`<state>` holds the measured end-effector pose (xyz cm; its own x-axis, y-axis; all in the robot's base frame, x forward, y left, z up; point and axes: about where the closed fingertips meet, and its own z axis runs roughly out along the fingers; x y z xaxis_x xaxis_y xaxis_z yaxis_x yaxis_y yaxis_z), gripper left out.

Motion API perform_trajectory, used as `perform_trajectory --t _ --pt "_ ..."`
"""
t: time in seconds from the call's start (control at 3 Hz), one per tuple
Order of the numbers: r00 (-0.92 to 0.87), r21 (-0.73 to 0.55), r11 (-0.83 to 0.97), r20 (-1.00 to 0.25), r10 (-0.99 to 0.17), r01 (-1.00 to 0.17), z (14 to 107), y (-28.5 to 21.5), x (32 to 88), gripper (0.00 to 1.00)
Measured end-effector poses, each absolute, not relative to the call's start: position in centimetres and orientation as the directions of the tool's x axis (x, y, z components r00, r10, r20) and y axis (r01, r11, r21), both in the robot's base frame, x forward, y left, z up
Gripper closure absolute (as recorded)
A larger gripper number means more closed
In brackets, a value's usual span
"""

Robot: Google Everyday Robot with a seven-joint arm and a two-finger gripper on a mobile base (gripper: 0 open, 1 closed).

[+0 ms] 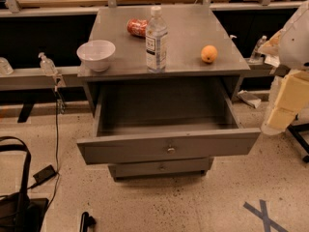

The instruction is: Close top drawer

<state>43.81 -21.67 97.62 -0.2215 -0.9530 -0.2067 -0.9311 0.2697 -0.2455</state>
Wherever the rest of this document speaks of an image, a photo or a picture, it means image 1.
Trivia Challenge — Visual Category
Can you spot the black stand leg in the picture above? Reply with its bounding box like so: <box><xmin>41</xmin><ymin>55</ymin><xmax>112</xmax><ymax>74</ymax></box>
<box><xmin>288</xmin><ymin>124</ymin><xmax>309</xmax><ymax>163</ymax></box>

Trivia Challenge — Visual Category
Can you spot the black power adapter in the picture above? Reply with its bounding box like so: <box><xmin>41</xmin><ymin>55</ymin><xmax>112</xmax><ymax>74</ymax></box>
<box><xmin>34</xmin><ymin>164</ymin><xmax>57</xmax><ymax>184</ymax></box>

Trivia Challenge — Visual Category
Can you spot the clear water bottle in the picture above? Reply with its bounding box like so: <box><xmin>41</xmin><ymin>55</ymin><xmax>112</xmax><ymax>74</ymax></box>
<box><xmin>146</xmin><ymin>6</ymin><xmax>168</xmax><ymax>73</ymax></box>

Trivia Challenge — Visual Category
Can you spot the grey drawer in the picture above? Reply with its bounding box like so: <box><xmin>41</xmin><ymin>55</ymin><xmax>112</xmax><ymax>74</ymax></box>
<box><xmin>77</xmin><ymin>76</ymin><xmax>260</xmax><ymax>163</ymax></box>
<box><xmin>108</xmin><ymin>157</ymin><xmax>213</xmax><ymax>179</ymax></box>

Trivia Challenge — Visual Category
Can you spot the grey drawer cabinet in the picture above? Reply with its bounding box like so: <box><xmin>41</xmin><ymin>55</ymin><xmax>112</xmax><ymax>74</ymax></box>
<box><xmin>76</xmin><ymin>4</ymin><xmax>251</xmax><ymax>182</ymax></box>

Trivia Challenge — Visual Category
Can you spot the grey top drawer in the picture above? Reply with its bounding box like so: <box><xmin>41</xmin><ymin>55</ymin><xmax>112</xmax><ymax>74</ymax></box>
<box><xmin>77</xmin><ymin>76</ymin><xmax>260</xmax><ymax>163</ymax></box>

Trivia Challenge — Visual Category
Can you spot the white bowl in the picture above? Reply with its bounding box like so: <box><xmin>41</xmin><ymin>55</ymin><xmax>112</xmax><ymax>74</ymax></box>
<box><xmin>76</xmin><ymin>40</ymin><xmax>116</xmax><ymax>72</ymax></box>

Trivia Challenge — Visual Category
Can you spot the orange fruit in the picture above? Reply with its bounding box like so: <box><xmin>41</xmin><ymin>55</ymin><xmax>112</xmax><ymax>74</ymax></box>
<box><xmin>201</xmin><ymin>45</ymin><xmax>218</xmax><ymax>64</ymax></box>

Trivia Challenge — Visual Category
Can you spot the grey bottom drawer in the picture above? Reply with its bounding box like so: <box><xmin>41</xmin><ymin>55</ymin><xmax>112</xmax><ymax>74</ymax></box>
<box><xmin>108</xmin><ymin>157</ymin><xmax>213</xmax><ymax>179</ymax></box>

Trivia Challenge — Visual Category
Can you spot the clear pump dispenser bottle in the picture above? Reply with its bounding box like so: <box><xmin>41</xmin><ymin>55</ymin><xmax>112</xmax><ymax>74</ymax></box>
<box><xmin>38</xmin><ymin>52</ymin><xmax>58</xmax><ymax>76</ymax></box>

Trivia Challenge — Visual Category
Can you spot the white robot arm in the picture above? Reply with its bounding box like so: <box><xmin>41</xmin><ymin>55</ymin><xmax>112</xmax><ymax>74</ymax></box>
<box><xmin>261</xmin><ymin>0</ymin><xmax>309</xmax><ymax>135</ymax></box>

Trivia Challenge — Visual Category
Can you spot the small clear bottle right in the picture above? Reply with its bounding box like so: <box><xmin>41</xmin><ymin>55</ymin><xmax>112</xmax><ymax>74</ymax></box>
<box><xmin>249</xmin><ymin>36</ymin><xmax>267</xmax><ymax>63</ymax></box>

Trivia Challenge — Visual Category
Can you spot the clear container far left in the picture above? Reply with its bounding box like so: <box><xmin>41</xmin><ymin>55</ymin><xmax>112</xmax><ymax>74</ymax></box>
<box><xmin>0</xmin><ymin>57</ymin><xmax>14</xmax><ymax>75</ymax></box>

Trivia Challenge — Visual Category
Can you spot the black bag with strap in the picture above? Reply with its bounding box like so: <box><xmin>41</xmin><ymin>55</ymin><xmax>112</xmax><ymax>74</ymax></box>
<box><xmin>0</xmin><ymin>136</ymin><xmax>48</xmax><ymax>232</ymax></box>

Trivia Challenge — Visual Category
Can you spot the black cable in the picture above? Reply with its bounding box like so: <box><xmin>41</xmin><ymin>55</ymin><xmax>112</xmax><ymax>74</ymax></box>
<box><xmin>27</xmin><ymin>86</ymin><xmax>66</xmax><ymax>211</ymax></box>

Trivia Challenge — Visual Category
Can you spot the grey box on floor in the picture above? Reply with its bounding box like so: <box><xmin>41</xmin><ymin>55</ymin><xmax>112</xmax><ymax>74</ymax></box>
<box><xmin>238</xmin><ymin>90</ymin><xmax>262</xmax><ymax>108</ymax></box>

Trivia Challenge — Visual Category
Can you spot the black object bottom edge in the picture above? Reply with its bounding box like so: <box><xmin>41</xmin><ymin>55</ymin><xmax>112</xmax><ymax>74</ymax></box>
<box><xmin>79</xmin><ymin>212</ymin><xmax>97</xmax><ymax>232</ymax></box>

